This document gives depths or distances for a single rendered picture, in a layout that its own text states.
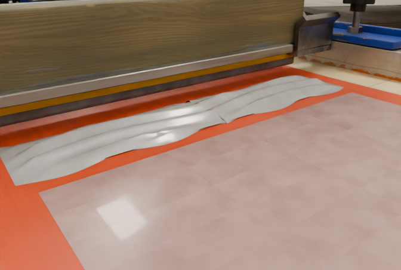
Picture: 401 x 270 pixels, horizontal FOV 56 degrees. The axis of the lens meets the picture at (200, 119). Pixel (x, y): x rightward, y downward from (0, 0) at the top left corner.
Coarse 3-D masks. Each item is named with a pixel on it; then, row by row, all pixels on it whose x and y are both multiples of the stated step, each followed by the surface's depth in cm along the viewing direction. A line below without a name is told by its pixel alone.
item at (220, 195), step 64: (0, 128) 34; (64, 128) 34; (0, 192) 24; (64, 192) 24; (128, 192) 24; (192, 192) 24; (256, 192) 24; (320, 192) 24; (0, 256) 19; (64, 256) 19; (128, 256) 19; (192, 256) 19; (256, 256) 19; (320, 256) 19; (384, 256) 19
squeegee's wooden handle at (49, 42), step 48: (96, 0) 35; (144, 0) 36; (192, 0) 39; (240, 0) 43; (288, 0) 47; (0, 48) 30; (48, 48) 32; (96, 48) 35; (144, 48) 38; (192, 48) 41; (240, 48) 45
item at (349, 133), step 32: (192, 96) 42; (320, 96) 42; (352, 96) 42; (384, 96) 41; (256, 128) 34; (288, 128) 34; (320, 128) 33; (352, 128) 33; (384, 128) 33; (320, 160) 28; (352, 160) 28; (384, 160) 28; (384, 192) 24
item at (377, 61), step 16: (336, 48) 53; (352, 48) 51; (368, 48) 49; (400, 48) 48; (336, 64) 53; (352, 64) 51; (368, 64) 49; (384, 64) 48; (400, 64) 46; (400, 80) 47
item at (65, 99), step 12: (252, 60) 48; (264, 60) 49; (192, 72) 43; (204, 72) 44; (132, 84) 39; (144, 84) 40; (72, 96) 36; (84, 96) 36; (96, 96) 37; (12, 108) 33; (24, 108) 34; (36, 108) 34
